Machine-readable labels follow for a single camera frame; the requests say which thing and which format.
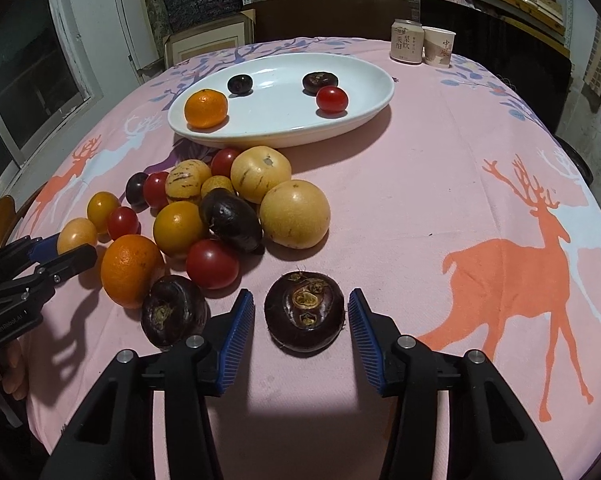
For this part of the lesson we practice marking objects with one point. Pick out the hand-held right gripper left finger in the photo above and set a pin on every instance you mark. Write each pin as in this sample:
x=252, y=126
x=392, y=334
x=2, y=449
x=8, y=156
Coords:
x=238, y=340

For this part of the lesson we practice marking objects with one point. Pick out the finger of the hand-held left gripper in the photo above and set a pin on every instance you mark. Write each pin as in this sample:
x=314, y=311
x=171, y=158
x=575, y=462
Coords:
x=75, y=260
x=45, y=247

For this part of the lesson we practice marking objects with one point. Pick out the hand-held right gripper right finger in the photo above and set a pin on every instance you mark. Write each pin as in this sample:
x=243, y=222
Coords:
x=365, y=342

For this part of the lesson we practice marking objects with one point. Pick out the pale yellow tomato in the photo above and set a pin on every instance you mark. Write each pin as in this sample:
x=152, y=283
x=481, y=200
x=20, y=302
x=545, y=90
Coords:
x=77, y=235

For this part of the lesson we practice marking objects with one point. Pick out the dark brown water chestnut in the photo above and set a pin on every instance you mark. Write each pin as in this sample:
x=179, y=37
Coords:
x=174, y=312
x=304, y=311
x=319, y=81

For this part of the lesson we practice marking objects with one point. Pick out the dark purple plum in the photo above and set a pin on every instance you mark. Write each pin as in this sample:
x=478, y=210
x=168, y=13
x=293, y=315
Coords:
x=135, y=188

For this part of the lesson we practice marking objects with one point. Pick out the white oval plate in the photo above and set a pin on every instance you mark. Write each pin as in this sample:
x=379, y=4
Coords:
x=280, y=107

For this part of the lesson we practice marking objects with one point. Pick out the person's left hand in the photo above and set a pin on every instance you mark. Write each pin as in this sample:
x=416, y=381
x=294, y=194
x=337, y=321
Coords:
x=14, y=370

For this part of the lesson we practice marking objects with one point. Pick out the large orange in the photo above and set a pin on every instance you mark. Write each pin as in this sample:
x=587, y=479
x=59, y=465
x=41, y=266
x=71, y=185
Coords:
x=130, y=270

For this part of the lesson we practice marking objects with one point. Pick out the orange yellow tomato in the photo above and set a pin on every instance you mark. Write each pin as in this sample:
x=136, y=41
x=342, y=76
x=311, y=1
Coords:
x=179, y=227
x=102, y=209

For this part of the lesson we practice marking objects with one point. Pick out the red cherry tomato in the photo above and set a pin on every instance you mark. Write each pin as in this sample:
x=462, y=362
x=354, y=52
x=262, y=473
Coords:
x=212, y=263
x=223, y=161
x=156, y=190
x=122, y=223
x=331, y=101

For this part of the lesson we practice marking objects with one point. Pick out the oblong dark purple fruit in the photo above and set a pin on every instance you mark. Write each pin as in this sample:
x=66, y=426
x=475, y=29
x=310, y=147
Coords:
x=230, y=220

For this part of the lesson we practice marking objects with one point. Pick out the striped yellow pepino melon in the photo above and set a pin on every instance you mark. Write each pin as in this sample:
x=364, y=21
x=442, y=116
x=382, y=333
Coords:
x=184, y=181

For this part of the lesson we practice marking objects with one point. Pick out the pink deer print tablecloth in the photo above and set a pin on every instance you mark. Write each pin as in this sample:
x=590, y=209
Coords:
x=430, y=210

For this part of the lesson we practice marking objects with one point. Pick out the small yellow fruit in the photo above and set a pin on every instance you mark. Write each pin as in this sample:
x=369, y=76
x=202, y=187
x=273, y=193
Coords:
x=216, y=185

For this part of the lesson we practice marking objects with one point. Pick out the orange mandarin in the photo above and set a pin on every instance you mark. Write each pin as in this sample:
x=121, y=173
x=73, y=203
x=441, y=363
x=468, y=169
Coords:
x=206, y=108

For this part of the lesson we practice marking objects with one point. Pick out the white door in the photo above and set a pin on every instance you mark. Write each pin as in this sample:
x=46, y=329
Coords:
x=110, y=20

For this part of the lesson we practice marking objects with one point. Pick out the dark chestnut on plate left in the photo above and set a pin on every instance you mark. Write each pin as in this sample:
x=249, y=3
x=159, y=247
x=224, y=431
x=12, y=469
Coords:
x=240, y=84

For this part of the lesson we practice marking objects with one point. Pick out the framed picture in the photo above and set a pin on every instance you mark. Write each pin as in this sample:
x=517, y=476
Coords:
x=205, y=42

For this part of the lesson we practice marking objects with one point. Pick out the black chair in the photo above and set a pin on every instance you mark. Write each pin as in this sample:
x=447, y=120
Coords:
x=505, y=40
x=575, y=160

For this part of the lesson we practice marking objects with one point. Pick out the patterned fabric bin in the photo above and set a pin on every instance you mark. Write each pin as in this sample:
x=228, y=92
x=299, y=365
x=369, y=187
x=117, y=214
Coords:
x=200, y=2

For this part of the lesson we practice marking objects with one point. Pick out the beige beverage can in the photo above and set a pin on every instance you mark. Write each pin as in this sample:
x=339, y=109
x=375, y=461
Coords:
x=406, y=42

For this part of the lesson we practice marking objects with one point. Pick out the paper cup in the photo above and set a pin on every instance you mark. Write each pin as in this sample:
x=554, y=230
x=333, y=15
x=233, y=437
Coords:
x=438, y=47

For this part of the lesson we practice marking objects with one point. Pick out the metal frame window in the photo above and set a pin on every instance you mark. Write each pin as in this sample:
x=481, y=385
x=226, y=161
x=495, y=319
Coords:
x=25, y=60

